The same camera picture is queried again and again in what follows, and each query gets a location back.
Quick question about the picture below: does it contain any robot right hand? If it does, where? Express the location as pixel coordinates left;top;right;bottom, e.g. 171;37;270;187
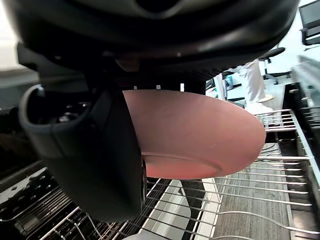
4;0;301;223

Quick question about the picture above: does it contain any pink plastic bowl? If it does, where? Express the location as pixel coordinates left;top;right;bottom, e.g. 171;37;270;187
122;89;267;181

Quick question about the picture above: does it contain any person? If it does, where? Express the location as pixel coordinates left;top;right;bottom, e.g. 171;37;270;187
213;58;275;116

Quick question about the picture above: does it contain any black office chair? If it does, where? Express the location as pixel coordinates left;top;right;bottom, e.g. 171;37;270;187
298;3;320;46
259;46;294;85

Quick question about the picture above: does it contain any black cutlery basket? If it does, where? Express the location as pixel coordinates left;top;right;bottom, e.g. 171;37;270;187
0;166;78;230

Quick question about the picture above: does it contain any wire dishwasher rack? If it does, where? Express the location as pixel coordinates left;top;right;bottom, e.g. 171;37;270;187
0;108;320;240

